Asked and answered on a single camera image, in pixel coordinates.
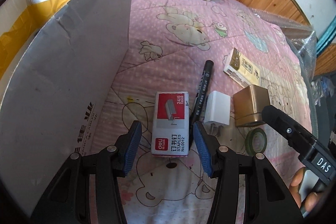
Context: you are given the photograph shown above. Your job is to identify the person's right hand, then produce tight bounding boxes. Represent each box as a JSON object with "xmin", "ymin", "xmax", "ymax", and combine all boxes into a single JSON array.
[{"xmin": 289, "ymin": 167, "xmax": 319, "ymax": 214}]

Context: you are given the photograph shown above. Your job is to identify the black marker pen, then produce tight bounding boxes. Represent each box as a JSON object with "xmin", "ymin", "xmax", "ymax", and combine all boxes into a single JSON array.
[{"xmin": 189, "ymin": 60, "xmax": 214, "ymax": 135}]

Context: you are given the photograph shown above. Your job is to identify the pink printed quilt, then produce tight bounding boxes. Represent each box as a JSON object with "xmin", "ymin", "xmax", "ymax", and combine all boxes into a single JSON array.
[{"xmin": 97, "ymin": 0, "xmax": 319, "ymax": 224}]

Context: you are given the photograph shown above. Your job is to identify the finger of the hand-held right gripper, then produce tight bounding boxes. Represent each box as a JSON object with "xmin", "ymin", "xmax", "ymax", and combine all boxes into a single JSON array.
[{"xmin": 262, "ymin": 105, "xmax": 319, "ymax": 159}]

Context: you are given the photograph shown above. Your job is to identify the teal metal bars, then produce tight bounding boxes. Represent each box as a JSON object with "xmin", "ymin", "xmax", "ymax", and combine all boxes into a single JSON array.
[{"xmin": 316, "ymin": 10, "xmax": 336, "ymax": 55}]

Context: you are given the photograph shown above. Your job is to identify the gold tin box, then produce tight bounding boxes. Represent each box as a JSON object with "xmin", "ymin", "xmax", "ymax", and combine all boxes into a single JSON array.
[{"xmin": 233, "ymin": 84, "xmax": 271, "ymax": 128}]

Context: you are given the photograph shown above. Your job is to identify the white charger plug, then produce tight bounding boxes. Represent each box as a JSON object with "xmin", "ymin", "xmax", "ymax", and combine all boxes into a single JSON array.
[{"xmin": 203, "ymin": 91, "xmax": 231, "ymax": 136}]

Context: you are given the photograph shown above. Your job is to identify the green tape roll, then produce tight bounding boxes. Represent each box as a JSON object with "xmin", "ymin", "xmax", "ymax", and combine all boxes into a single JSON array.
[{"xmin": 245, "ymin": 127, "xmax": 268, "ymax": 157}]

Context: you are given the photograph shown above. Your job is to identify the clear bubble wrap sheet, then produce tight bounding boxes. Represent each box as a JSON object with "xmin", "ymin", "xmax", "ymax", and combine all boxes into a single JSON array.
[{"xmin": 252, "ymin": 7, "xmax": 319, "ymax": 69}]

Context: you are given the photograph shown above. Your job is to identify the red and white staples box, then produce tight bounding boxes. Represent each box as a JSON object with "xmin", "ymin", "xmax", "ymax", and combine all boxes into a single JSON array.
[{"xmin": 151, "ymin": 91, "xmax": 190, "ymax": 157}]

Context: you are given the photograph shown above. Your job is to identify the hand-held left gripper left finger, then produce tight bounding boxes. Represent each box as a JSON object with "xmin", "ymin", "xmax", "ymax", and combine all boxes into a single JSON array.
[{"xmin": 30, "ymin": 120, "xmax": 143, "ymax": 224}]

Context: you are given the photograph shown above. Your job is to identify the white cardboard box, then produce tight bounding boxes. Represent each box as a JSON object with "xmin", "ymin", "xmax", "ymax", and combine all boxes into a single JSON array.
[{"xmin": 0, "ymin": 0, "xmax": 135, "ymax": 216}]

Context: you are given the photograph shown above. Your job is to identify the yellow tissue pack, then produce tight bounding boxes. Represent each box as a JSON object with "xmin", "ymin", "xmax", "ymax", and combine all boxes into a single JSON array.
[{"xmin": 223, "ymin": 48, "xmax": 261, "ymax": 88}]

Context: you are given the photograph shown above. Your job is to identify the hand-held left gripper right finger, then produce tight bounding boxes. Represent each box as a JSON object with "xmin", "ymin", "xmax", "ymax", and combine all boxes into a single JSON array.
[{"xmin": 193, "ymin": 121, "xmax": 305, "ymax": 224}]

